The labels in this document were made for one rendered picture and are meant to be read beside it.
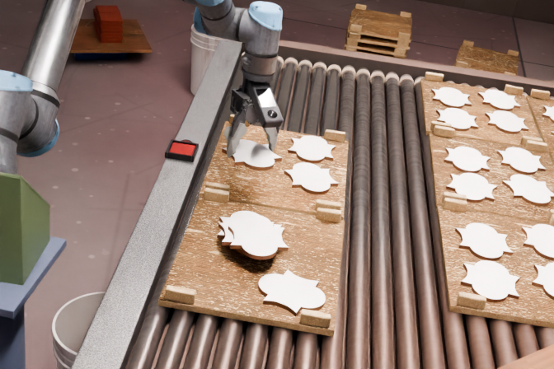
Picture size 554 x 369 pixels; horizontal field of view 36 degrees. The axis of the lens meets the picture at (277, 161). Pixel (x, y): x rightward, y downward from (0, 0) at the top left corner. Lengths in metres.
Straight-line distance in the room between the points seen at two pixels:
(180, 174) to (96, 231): 1.44
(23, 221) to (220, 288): 0.41
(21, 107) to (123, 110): 2.74
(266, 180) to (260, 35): 0.42
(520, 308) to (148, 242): 0.81
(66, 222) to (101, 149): 0.65
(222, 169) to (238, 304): 0.54
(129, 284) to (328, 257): 0.44
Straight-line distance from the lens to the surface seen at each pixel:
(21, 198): 1.73
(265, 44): 1.89
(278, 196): 2.07
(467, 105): 2.78
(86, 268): 3.36
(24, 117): 1.84
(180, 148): 2.25
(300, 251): 1.89
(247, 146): 2.03
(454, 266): 1.96
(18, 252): 1.81
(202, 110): 2.50
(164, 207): 2.02
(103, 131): 4.33
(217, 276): 1.78
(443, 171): 2.34
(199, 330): 1.67
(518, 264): 2.03
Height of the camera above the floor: 2.00
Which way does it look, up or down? 28 degrees down
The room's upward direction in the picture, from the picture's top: 8 degrees clockwise
